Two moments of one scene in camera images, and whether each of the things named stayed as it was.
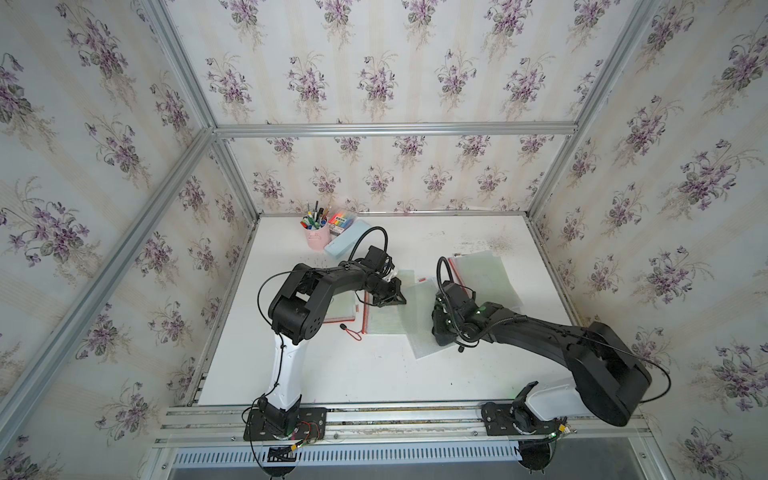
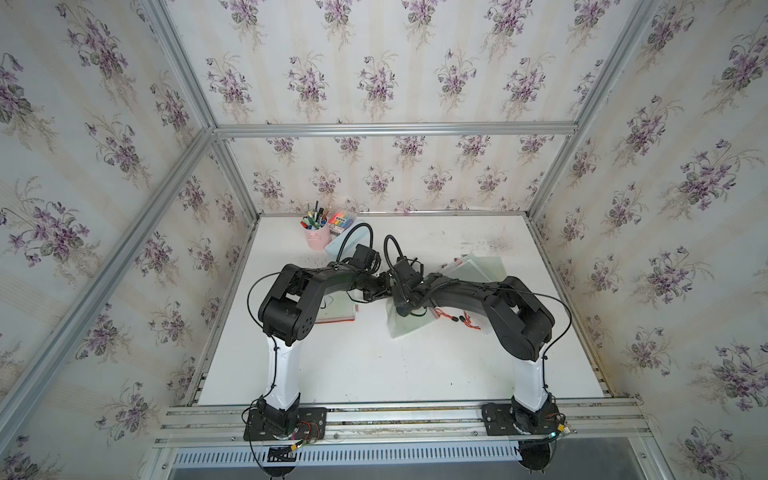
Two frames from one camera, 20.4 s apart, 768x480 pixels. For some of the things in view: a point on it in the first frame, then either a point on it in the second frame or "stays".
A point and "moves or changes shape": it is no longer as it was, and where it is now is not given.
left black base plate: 311,426 stays
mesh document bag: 485,274 moves or changes shape
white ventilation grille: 352,454 stays
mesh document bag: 397,319 moves or changes shape
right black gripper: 436,322 -> 394,292
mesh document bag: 342,307 stays
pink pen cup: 316,232 stays
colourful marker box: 339,221 stays
